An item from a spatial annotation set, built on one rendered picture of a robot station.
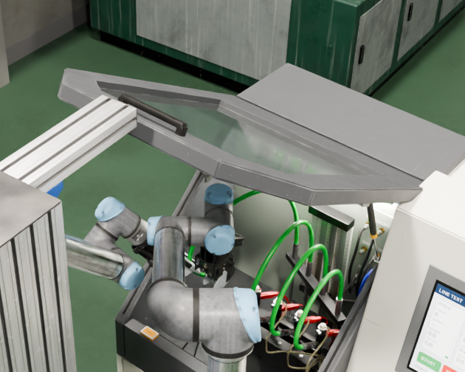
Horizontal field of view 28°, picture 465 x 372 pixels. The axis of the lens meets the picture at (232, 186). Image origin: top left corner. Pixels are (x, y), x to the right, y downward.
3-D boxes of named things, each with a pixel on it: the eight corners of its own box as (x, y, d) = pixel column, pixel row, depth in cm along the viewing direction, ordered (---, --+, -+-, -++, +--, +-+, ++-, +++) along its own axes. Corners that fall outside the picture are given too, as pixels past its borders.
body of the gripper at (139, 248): (159, 263, 272) (128, 242, 266) (178, 243, 271) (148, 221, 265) (164, 277, 265) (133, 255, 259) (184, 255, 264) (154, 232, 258)
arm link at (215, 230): (190, 257, 233) (190, 229, 242) (235, 257, 234) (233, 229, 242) (190, 233, 228) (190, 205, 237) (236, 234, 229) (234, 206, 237)
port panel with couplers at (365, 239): (347, 286, 291) (359, 209, 272) (353, 280, 293) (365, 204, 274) (383, 305, 284) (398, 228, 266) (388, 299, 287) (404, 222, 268)
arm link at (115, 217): (88, 215, 258) (107, 190, 259) (117, 236, 263) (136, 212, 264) (96, 223, 251) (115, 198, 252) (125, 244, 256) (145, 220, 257)
